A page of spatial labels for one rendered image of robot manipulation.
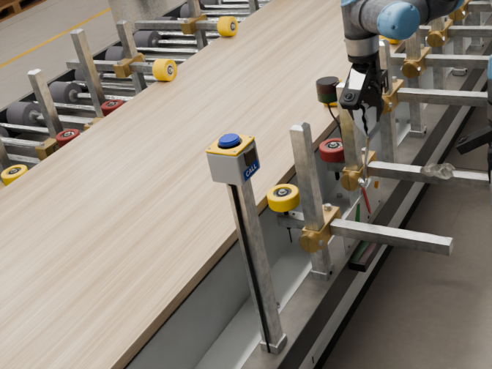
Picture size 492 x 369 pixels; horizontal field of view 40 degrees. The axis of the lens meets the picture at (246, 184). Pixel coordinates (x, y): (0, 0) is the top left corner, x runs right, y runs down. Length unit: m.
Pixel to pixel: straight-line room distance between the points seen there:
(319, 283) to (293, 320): 0.14
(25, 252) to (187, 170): 0.48
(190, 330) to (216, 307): 0.11
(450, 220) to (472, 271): 0.35
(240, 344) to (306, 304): 0.19
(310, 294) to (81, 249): 0.57
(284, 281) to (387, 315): 0.85
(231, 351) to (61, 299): 0.43
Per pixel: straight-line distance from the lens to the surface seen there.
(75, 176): 2.02
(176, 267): 1.50
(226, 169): 1.23
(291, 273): 1.85
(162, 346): 1.53
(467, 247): 2.91
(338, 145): 1.84
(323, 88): 1.68
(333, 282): 1.68
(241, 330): 1.72
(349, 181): 1.77
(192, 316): 1.60
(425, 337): 2.52
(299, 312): 1.61
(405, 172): 1.78
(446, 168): 1.74
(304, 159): 1.50
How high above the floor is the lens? 1.78
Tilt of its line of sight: 30 degrees down
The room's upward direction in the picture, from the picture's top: 12 degrees counter-clockwise
